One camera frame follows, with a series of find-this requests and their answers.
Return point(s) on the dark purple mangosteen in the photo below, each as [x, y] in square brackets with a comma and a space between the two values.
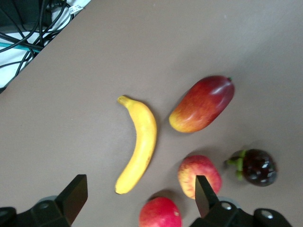
[258, 168]

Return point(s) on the small red-yellow apple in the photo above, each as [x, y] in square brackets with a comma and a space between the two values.
[189, 170]

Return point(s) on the red-yellow mango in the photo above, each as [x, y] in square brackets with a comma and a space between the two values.
[201, 106]

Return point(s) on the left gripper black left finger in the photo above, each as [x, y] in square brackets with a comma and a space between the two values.
[68, 203]

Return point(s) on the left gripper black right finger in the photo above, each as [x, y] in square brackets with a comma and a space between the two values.
[206, 201]

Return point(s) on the yellow banana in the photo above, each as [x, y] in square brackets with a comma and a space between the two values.
[144, 132]

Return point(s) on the red apple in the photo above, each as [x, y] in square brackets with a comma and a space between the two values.
[161, 212]

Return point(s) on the dark device box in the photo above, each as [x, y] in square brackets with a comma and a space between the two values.
[14, 11]

